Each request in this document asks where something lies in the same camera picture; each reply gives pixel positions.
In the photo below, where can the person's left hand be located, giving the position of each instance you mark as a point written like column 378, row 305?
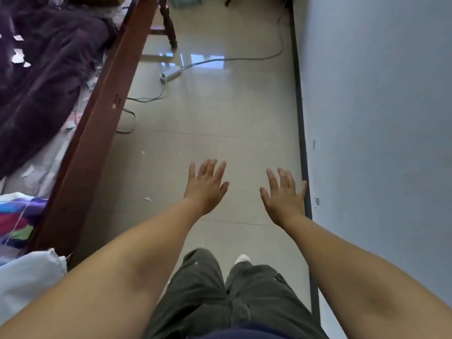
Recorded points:
column 204, row 190

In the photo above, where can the person's right hand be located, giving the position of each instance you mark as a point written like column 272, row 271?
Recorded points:
column 284, row 201

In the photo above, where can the person's left thumb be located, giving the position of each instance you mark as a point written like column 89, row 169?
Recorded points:
column 224, row 189

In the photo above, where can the person's left middle finger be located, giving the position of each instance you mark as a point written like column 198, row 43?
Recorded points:
column 213, row 166

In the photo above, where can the person's right thumb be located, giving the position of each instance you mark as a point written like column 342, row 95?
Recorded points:
column 265, row 194

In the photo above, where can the person's left little finger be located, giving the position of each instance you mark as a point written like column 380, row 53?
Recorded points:
column 191, row 171

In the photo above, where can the person's right middle finger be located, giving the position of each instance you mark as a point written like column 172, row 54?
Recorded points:
column 282, row 176

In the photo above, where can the person's right little finger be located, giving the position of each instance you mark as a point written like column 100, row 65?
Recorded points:
column 302, row 189

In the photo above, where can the person's left forearm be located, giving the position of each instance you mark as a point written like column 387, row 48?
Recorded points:
column 116, row 268

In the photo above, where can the person's right forearm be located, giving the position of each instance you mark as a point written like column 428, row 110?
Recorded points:
column 356, row 275

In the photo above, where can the white shoe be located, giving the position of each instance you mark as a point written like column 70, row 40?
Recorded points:
column 242, row 258

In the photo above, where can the white power strip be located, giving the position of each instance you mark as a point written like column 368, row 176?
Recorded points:
column 170, row 74

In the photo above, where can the olive green trousers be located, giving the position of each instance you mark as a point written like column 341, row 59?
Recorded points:
column 215, row 300

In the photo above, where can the dark blue shirt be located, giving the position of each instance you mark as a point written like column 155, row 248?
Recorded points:
column 240, row 331

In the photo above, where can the turned wooden furniture leg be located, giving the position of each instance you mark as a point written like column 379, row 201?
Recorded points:
column 168, row 21

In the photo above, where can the dark purple fleece blanket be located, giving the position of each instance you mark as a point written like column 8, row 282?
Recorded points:
column 46, row 74

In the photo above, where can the multicoloured striped cloth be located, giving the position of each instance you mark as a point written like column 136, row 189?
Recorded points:
column 17, row 222

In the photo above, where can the white fabric bag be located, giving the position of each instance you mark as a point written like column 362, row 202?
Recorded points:
column 24, row 278

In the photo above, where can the reddish brown wooden bed frame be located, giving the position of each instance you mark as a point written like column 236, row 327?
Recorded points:
column 99, row 127

